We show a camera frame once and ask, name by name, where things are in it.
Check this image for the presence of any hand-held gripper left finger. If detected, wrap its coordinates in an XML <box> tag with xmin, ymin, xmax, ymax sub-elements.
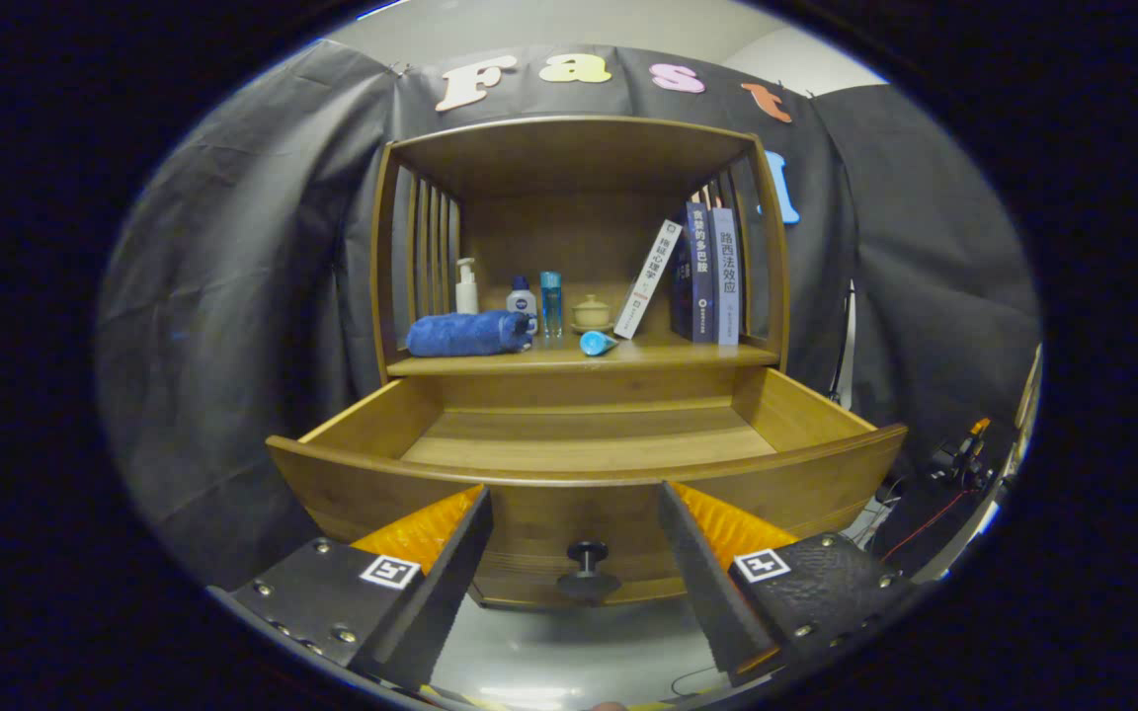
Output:
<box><xmin>208</xmin><ymin>484</ymin><xmax>494</xmax><ymax>692</ymax></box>

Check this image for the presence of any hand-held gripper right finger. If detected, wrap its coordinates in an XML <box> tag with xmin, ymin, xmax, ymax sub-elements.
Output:
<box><xmin>656</xmin><ymin>481</ymin><xmax>918</xmax><ymax>688</ymax></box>

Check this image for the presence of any wooden countertop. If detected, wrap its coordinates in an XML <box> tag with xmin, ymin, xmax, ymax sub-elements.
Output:
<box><xmin>386</xmin><ymin>331</ymin><xmax>782</xmax><ymax>378</ymax></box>

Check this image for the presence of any wooden cabinet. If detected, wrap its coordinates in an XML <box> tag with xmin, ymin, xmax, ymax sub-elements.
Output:
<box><xmin>266</xmin><ymin>116</ymin><xmax>909</xmax><ymax>608</ymax></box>

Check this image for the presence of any blue rolled towel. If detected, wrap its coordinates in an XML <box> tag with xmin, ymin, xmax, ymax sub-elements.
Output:
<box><xmin>406</xmin><ymin>310</ymin><xmax>535</xmax><ymax>358</ymax></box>

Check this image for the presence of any dark device with orange tip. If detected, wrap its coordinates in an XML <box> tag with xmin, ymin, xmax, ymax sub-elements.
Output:
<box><xmin>875</xmin><ymin>417</ymin><xmax>1000</xmax><ymax>574</ymax></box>

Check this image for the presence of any beige lidded teacup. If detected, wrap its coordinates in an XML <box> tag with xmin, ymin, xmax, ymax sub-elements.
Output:
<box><xmin>570</xmin><ymin>293</ymin><xmax>615</xmax><ymax>335</ymax></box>

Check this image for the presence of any navy book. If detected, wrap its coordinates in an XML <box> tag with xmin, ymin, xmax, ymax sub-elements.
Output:
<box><xmin>669</xmin><ymin>232</ymin><xmax>694</xmax><ymax>339</ymax></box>

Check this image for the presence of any white bottle with blue cap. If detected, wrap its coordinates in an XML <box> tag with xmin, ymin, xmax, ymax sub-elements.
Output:
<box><xmin>506</xmin><ymin>276</ymin><xmax>539</xmax><ymax>335</ymax></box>

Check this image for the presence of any dark blue book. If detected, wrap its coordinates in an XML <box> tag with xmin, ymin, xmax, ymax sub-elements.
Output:
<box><xmin>685</xmin><ymin>201</ymin><xmax>718</xmax><ymax>344</ymax></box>

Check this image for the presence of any lavender book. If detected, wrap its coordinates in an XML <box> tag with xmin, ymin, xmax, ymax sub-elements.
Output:
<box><xmin>710</xmin><ymin>206</ymin><xmax>742</xmax><ymax>347</ymax></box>

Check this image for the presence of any white book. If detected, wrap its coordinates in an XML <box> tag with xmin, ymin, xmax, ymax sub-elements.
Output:
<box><xmin>612</xmin><ymin>219</ymin><xmax>685</xmax><ymax>341</ymax></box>

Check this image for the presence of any black backdrop cloth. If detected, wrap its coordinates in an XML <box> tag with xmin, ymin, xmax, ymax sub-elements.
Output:
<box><xmin>95</xmin><ymin>39</ymin><xmax>1042</xmax><ymax>593</ymax></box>

